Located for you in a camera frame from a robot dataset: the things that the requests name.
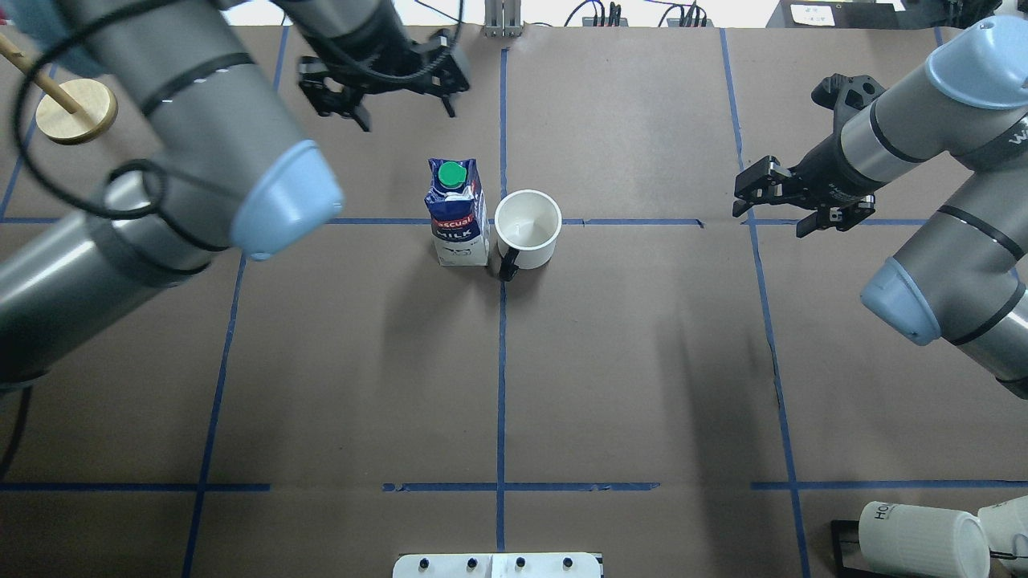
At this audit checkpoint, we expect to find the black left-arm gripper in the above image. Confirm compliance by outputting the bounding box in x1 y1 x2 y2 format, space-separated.
297 29 472 132

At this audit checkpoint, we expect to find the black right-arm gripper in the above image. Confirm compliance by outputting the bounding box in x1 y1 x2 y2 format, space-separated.
732 141 878 238

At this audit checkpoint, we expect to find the blue Pascual milk carton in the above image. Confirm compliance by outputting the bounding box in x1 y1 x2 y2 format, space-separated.
423 158 491 267

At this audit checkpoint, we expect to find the white smiley face mug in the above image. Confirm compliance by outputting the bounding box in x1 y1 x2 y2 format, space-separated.
493 189 563 282

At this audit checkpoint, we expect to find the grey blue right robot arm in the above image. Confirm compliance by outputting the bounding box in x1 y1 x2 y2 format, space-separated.
732 14 1027 398

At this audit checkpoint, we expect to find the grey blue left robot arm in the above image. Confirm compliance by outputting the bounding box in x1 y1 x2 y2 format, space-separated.
2 1 345 394

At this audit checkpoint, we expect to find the white ribbed HOME cup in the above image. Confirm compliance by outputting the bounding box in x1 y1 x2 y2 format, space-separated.
858 501 991 577

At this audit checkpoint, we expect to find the wooden mug tree stand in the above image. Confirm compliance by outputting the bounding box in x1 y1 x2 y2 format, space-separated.
1 35 119 145

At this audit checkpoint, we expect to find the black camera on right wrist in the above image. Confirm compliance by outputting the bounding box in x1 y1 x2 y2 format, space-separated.
810 73 887 131

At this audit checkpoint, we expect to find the aluminium frame post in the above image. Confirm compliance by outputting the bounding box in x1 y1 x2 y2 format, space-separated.
482 0 524 38

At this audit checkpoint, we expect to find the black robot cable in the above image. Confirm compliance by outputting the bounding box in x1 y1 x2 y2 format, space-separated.
10 0 242 250

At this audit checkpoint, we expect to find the black wire cup rack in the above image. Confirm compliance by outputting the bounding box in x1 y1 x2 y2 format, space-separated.
830 519 878 577

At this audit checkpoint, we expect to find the white camera pole base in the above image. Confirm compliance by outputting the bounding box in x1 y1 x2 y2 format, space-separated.
392 552 605 577

